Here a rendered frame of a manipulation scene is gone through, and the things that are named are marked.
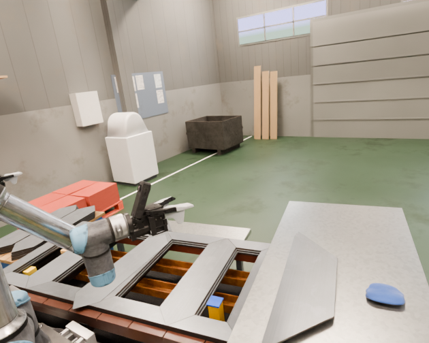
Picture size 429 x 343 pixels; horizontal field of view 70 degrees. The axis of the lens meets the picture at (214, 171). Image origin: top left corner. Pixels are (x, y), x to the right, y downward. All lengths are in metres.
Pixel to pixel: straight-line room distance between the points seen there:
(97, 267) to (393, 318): 0.92
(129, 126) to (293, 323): 5.11
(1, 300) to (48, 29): 5.42
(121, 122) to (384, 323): 5.27
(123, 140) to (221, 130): 2.46
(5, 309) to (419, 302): 1.23
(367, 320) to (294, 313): 0.23
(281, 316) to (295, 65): 7.88
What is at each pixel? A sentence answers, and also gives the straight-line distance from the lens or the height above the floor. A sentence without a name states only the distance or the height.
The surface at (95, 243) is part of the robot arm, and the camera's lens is 0.94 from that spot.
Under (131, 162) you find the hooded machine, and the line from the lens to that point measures 5.83.
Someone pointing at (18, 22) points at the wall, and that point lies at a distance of 5.91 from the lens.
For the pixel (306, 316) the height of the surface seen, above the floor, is 1.07.
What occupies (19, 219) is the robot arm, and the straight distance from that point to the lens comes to 1.02.
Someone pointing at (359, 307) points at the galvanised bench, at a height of 1.05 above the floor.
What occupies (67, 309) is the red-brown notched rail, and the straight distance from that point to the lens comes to 1.79.
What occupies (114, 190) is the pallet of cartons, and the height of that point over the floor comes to 0.33.
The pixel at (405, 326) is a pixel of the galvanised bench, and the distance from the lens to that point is 1.20.
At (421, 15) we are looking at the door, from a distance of 8.18.
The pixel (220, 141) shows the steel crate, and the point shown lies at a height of 0.34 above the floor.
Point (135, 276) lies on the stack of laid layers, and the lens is 1.83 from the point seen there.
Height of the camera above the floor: 1.84
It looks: 17 degrees down
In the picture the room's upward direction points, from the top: 6 degrees counter-clockwise
